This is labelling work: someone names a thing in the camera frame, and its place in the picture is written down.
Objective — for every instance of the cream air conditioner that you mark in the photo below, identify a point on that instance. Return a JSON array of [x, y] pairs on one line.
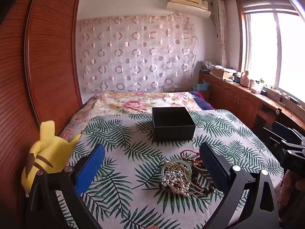
[[188, 2]]

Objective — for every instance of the brown wooden wardrobe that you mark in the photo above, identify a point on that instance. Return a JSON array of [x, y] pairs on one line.
[[47, 52]]

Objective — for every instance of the white cup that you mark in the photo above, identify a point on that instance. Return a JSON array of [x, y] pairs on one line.
[[251, 84]]

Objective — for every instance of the pile of papers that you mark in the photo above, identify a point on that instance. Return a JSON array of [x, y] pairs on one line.
[[208, 65]]

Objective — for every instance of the green jade bangle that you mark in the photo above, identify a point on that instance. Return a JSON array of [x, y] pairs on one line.
[[164, 169]]

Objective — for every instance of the small potted plant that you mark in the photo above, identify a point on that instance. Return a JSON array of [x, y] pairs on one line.
[[261, 81]]

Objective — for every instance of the sheer circle-patterned curtain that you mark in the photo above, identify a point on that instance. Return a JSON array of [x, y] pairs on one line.
[[135, 52]]

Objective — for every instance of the pink jar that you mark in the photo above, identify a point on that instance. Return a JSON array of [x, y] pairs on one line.
[[245, 80]]

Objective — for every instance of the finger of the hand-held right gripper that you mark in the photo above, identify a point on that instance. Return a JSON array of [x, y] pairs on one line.
[[293, 148], [283, 130]]

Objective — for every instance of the wooden cabinet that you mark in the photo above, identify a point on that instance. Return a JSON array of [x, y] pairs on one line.
[[233, 100]]

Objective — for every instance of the black jewelry box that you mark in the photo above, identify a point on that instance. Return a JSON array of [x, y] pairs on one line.
[[172, 124]]

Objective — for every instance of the beige floral window curtain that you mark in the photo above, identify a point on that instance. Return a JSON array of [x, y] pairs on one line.
[[221, 33]]

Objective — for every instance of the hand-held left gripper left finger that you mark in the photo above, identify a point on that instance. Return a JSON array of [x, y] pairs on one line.
[[91, 169]]

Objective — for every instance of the navy blanket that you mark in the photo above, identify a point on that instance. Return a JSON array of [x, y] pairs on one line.
[[202, 100]]

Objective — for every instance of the cardboard box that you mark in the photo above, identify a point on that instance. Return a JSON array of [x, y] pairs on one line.
[[222, 73]]

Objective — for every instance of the floral blanket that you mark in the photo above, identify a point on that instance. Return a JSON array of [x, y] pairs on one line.
[[128, 103]]

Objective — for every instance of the window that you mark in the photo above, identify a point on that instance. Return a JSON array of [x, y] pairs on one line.
[[274, 52]]

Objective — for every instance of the leaf-print bed sheet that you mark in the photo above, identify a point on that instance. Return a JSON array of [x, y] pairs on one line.
[[124, 152]]

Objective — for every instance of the yellow plush toy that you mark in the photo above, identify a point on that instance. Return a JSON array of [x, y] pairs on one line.
[[47, 148]]

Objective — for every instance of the silver pearl brooch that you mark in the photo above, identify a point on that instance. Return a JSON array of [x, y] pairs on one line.
[[167, 180]]

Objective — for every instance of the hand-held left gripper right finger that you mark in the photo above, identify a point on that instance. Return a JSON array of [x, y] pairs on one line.
[[212, 167]]

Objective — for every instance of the white tissue box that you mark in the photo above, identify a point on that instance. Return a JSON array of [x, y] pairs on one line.
[[256, 89]]

